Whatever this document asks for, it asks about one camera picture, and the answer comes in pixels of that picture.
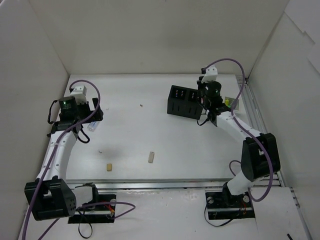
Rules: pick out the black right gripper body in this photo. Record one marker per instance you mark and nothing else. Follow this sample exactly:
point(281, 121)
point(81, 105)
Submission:
point(218, 110)

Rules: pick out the small blue-capped spray bottle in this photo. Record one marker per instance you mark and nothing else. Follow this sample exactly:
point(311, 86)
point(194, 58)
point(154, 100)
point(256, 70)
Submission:
point(93, 126)

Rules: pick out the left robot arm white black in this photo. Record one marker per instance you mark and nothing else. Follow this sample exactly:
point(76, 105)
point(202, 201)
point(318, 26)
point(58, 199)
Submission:
point(49, 196)

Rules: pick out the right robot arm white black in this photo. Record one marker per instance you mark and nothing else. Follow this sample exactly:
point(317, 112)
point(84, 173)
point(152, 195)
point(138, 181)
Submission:
point(259, 154)

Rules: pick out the black slotted organizer container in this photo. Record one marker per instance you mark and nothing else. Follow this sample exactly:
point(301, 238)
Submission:
point(184, 102)

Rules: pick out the white slotted organizer container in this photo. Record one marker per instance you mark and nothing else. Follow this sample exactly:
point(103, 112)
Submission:
point(235, 106)

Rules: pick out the small tan eraser block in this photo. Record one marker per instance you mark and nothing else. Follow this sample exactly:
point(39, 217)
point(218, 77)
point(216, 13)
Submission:
point(109, 167)

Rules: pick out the long beige eraser block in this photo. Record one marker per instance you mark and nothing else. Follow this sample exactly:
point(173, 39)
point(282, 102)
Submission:
point(151, 157)

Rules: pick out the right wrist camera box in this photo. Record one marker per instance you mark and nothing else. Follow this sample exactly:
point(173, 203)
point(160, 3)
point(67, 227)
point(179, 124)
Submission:
point(209, 74)

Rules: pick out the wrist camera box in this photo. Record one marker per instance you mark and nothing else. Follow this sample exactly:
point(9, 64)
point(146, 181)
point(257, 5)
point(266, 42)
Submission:
point(209, 74)
point(79, 93)

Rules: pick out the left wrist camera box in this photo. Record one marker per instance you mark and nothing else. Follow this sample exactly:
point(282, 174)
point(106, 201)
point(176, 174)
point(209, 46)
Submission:
point(79, 93)

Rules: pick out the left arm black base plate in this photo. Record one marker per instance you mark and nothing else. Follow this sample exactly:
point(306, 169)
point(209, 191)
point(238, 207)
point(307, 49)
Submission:
point(99, 214)

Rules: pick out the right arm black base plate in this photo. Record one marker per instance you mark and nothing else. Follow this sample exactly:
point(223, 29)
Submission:
point(217, 208)

